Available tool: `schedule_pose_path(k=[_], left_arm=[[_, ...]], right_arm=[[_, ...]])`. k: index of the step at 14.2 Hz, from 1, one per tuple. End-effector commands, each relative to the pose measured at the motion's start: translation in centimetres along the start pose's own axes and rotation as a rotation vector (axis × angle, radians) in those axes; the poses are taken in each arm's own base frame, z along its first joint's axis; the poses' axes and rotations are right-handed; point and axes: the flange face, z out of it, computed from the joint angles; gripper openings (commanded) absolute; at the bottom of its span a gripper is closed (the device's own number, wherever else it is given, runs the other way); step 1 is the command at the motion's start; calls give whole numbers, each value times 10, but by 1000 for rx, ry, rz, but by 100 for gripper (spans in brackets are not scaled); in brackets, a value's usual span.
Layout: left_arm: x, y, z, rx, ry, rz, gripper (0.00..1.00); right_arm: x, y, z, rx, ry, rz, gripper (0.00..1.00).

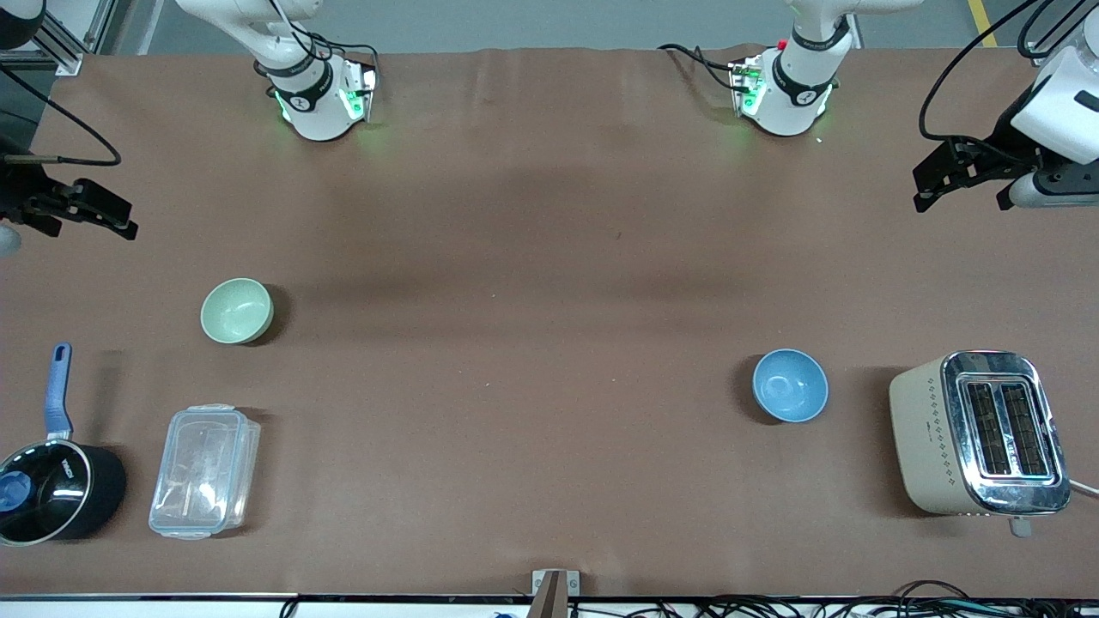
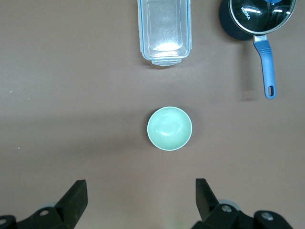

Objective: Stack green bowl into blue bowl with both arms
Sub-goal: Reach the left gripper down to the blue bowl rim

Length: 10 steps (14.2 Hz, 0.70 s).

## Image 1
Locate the black right arm base cable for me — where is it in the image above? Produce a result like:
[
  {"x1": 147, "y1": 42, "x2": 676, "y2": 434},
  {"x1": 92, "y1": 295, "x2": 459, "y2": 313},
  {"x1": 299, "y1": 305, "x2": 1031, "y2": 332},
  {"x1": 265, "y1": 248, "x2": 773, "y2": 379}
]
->
[{"x1": 266, "y1": 0, "x2": 381, "y2": 80}]

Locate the beige chrome toaster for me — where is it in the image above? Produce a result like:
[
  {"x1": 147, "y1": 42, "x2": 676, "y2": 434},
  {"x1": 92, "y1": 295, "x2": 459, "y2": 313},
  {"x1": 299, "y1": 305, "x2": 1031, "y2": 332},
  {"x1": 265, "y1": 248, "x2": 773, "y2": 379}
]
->
[{"x1": 888, "y1": 349, "x2": 1073, "y2": 539}]

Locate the green bowl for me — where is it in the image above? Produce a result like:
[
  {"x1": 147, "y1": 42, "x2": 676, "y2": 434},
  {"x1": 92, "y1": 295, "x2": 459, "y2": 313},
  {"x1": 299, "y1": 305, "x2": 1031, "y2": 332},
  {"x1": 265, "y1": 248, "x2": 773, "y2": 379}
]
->
[{"x1": 200, "y1": 277, "x2": 275, "y2": 346}]

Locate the blue bowl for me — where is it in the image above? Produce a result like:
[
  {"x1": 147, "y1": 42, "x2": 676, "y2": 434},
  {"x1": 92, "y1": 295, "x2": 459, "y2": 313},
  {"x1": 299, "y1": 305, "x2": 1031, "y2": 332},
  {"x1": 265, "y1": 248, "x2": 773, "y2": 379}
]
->
[{"x1": 752, "y1": 348, "x2": 830, "y2": 424}]

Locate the aluminium frame profile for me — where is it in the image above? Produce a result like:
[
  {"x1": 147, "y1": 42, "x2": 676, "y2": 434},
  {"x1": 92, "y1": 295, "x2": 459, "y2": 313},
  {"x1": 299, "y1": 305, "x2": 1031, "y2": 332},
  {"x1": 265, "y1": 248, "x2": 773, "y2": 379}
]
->
[{"x1": 33, "y1": 0, "x2": 138, "y2": 78}]

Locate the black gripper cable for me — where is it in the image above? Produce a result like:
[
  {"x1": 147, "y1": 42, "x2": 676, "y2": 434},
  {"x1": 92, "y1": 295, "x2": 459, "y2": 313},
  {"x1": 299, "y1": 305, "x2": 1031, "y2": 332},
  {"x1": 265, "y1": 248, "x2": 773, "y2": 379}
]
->
[
  {"x1": 918, "y1": 0, "x2": 1041, "y2": 143},
  {"x1": 0, "y1": 65, "x2": 123, "y2": 167}
]

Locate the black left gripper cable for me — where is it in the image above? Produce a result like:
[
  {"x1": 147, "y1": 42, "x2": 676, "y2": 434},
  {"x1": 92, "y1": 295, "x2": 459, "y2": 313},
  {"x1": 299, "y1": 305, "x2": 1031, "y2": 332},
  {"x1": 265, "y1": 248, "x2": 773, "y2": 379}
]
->
[{"x1": 918, "y1": 0, "x2": 1041, "y2": 143}]

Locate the black looped cable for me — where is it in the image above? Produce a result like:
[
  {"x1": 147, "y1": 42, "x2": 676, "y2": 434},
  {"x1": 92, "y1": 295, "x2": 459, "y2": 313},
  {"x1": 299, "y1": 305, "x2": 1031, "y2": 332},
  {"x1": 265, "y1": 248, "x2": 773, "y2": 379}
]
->
[{"x1": 1017, "y1": 0, "x2": 1071, "y2": 63}]

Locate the metal table edge bracket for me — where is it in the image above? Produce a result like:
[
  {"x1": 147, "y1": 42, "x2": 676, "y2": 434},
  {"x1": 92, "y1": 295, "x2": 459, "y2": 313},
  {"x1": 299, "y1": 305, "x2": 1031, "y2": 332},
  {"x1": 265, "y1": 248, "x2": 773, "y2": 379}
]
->
[{"x1": 531, "y1": 569, "x2": 582, "y2": 618}]

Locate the black arm base cable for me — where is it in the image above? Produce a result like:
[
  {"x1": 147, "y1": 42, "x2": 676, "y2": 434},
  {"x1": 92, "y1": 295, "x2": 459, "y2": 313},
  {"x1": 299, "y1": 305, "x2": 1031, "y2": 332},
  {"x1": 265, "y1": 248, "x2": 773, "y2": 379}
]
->
[
  {"x1": 658, "y1": 42, "x2": 741, "y2": 90},
  {"x1": 266, "y1": 0, "x2": 381, "y2": 80}
]

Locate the clear plastic lidded container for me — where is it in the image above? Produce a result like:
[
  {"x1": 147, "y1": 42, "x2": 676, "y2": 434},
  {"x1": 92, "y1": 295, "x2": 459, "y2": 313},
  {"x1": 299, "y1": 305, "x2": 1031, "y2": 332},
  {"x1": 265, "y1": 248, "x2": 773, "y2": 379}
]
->
[{"x1": 148, "y1": 403, "x2": 262, "y2": 542}]

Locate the black left arm base cable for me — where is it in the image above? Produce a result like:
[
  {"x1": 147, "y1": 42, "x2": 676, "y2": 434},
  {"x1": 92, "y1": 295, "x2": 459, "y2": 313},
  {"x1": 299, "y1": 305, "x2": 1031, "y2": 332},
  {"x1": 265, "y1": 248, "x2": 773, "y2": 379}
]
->
[{"x1": 658, "y1": 42, "x2": 741, "y2": 90}]

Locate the black saucepan with blue handle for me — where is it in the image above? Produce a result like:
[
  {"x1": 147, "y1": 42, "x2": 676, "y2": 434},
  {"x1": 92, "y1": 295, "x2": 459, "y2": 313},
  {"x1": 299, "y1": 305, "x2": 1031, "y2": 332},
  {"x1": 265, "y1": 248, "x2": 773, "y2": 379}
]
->
[{"x1": 0, "y1": 342, "x2": 128, "y2": 548}]

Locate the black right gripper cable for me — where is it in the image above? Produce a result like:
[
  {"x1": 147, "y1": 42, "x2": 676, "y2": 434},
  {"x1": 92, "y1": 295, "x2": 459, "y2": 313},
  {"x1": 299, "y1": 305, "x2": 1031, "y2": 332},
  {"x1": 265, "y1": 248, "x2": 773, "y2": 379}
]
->
[{"x1": 0, "y1": 65, "x2": 123, "y2": 167}]

